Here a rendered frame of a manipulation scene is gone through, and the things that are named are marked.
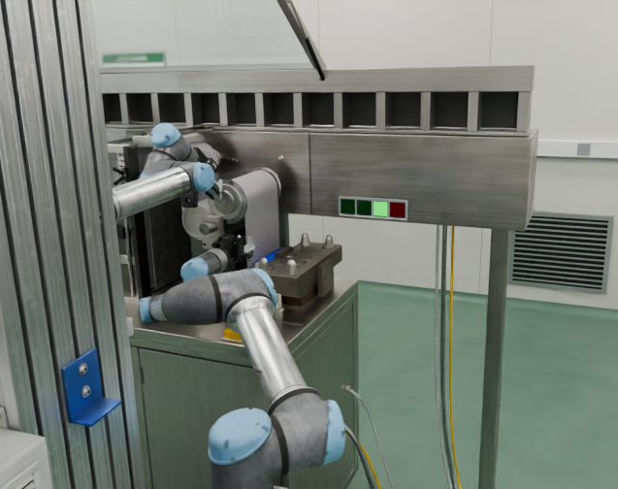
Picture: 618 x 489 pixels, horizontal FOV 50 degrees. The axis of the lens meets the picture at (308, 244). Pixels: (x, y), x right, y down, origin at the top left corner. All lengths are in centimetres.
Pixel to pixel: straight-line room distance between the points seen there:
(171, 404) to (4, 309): 135
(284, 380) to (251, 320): 18
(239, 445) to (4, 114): 68
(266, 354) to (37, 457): 61
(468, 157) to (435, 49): 245
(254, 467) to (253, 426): 7
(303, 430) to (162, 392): 100
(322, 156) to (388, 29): 243
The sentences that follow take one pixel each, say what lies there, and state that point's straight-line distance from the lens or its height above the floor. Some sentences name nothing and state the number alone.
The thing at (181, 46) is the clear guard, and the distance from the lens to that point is 249.
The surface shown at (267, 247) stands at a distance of 231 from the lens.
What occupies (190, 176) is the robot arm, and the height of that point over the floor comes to 141.
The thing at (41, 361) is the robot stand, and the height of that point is 130.
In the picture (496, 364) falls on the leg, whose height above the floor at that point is 59.
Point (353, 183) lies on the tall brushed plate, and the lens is 232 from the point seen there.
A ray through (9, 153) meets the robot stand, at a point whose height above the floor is 159.
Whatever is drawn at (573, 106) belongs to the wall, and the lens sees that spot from 448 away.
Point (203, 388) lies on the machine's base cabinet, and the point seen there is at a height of 72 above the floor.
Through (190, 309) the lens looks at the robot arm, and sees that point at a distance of 154.
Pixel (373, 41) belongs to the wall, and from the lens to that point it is 471.
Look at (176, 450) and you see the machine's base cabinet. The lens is 231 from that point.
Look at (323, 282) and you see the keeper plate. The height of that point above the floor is 96.
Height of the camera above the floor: 170
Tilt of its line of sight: 16 degrees down
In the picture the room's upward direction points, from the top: 2 degrees counter-clockwise
